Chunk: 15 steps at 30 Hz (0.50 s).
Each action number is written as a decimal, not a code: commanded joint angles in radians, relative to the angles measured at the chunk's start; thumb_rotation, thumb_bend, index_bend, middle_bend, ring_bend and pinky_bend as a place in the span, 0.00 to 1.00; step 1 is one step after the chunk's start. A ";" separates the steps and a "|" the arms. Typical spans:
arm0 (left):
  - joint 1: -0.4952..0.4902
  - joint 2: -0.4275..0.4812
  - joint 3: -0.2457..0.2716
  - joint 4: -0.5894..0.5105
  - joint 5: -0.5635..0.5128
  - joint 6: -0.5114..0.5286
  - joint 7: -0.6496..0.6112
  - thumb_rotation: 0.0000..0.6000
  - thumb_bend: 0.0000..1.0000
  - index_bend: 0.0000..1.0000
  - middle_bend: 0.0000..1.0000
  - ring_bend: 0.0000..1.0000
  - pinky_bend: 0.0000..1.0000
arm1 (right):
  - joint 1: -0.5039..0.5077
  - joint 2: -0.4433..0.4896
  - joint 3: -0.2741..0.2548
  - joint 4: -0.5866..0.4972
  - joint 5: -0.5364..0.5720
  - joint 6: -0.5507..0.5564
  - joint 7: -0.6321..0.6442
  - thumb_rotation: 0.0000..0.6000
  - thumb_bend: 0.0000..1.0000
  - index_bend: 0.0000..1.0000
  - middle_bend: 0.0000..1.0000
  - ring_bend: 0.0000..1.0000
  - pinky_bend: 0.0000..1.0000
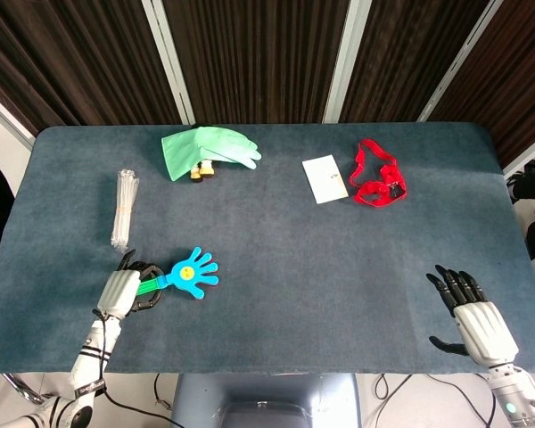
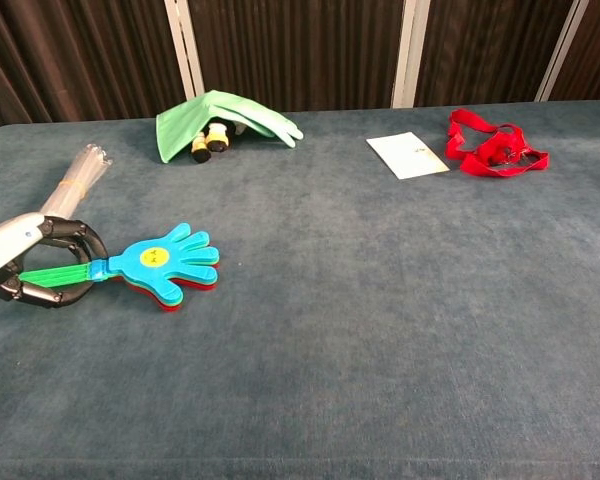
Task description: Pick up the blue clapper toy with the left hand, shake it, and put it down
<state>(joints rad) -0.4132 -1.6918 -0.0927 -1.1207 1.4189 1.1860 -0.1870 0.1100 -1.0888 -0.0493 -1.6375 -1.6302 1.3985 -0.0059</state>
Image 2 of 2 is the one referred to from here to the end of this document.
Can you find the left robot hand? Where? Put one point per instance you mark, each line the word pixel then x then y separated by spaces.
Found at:
pixel 35 255

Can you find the blue hand-shaped clapper toy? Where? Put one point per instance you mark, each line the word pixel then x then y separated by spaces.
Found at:
pixel 155 265

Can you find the bundle of clear plastic straws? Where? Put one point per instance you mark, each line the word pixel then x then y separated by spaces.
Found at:
pixel 72 187

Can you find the two small dark bottles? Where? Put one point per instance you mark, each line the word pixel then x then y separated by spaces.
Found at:
pixel 211 142

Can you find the green rubber gloves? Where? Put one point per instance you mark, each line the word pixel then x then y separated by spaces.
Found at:
pixel 215 122

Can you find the white card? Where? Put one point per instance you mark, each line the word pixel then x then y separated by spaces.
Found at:
pixel 406 155

